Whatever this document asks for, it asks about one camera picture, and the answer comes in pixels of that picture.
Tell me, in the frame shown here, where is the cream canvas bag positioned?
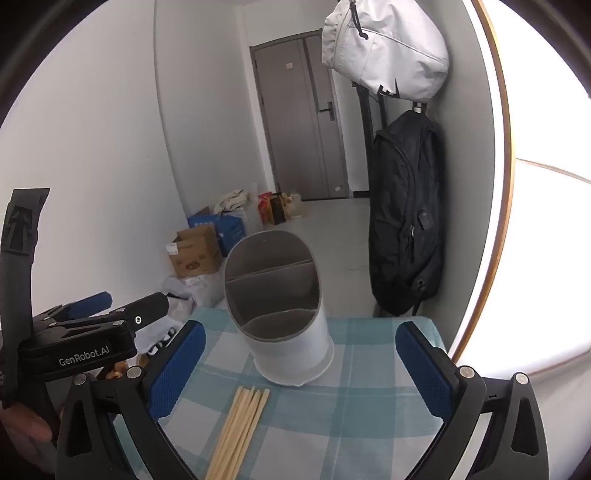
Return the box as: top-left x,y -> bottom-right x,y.
213,189 -> 252,217

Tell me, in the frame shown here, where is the black coat rack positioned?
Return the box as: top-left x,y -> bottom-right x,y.
352,80 -> 391,204

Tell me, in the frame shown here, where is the teal checked tablecloth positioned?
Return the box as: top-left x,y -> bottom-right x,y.
113,307 -> 451,480

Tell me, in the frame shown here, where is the person's left hand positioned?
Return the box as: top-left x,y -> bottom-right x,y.
0,401 -> 55,480

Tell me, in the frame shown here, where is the white hanging bag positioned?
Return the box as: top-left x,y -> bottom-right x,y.
321,0 -> 451,101

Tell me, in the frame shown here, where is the translucent white bag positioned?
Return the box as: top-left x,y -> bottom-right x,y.
240,185 -> 264,232

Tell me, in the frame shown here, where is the black backpack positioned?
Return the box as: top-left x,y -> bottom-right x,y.
368,110 -> 448,318

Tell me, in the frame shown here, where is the grey door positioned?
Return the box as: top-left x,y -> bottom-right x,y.
249,28 -> 352,201

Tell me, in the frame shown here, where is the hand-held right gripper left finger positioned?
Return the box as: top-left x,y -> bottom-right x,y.
55,320 -> 207,480

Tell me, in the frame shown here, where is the brown cardboard box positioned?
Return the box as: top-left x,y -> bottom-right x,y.
167,226 -> 223,278

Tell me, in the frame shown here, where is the grey plastic sack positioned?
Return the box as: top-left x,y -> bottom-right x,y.
185,274 -> 227,309

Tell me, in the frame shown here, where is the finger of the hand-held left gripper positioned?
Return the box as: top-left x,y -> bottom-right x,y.
47,292 -> 171,332
32,291 -> 115,325

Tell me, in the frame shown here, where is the wood-framed window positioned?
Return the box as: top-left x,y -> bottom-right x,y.
450,0 -> 591,374

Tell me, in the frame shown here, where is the white plastic package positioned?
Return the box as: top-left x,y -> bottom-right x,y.
159,277 -> 190,301

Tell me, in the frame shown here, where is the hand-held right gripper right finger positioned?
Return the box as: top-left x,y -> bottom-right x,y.
396,320 -> 550,480

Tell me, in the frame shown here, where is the black white sneaker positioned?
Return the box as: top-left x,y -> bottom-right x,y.
145,325 -> 178,354

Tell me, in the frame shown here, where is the grey white utensil holder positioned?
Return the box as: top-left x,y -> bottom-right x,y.
223,231 -> 335,387

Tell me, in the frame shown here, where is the blue cardboard box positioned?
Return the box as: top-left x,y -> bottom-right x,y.
187,206 -> 246,257

